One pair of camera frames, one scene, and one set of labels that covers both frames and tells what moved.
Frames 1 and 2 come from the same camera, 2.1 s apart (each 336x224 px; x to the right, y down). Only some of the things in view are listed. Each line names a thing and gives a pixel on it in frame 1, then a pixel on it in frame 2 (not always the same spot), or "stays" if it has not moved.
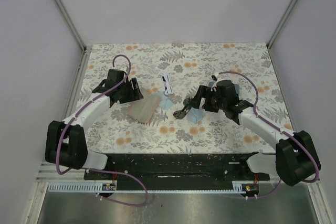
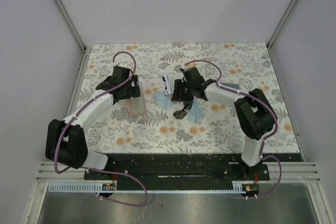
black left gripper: [135, 93] stays
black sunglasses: [181, 114] stays
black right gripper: [204, 92] to [177, 92]
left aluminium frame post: [64, 11] stays
